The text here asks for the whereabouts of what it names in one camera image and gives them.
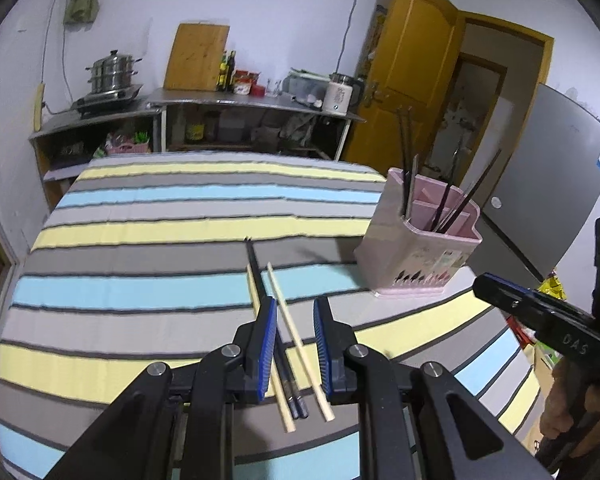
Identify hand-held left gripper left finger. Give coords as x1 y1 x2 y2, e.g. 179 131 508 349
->
47 296 278 480

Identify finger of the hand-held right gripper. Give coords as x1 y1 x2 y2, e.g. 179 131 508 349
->
480 273 593 321
472 280 551 323

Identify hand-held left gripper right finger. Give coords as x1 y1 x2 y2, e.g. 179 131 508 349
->
313 296 551 480

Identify beige wooden chopstick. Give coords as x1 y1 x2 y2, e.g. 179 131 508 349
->
266 261 335 422
246 264 297 433

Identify pink plastic utensil holder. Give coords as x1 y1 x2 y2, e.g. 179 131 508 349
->
354 167 483 301

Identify person's right hand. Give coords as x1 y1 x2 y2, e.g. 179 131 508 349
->
540 360 600 456

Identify yellow snack packet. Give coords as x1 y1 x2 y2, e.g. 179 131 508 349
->
537 276 569 302

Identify grey refrigerator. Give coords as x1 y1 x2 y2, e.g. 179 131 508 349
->
480 82 600 281

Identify striped tablecloth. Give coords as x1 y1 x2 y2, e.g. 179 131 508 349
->
0 152 546 480

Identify pink storage basket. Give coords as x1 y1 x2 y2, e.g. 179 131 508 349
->
105 139 152 157

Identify tall steel counter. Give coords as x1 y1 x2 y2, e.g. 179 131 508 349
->
145 87 367 161

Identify yellow wooden door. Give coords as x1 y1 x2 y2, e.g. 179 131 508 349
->
341 0 466 181

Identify white electric kettle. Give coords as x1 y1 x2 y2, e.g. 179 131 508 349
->
322 72 366 114

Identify white plastic container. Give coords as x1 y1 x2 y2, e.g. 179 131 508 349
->
282 67 331 109

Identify red lidded jars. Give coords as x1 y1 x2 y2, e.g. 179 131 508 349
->
232 70 262 96

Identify induction cooker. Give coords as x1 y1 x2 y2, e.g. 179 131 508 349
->
71 82 148 119

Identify wooden cutting board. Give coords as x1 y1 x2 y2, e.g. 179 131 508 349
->
163 22 231 92

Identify steel steamer pot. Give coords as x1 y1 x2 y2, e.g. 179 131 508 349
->
85 50 143 95

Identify beige power strip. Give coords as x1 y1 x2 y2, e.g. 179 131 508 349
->
32 82 46 134

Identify yellow door frame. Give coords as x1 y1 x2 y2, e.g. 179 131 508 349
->
455 10 555 191

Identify thin power cable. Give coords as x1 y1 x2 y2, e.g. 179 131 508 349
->
337 0 371 77

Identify black wall cable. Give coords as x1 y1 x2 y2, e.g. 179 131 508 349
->
40 0 81 116

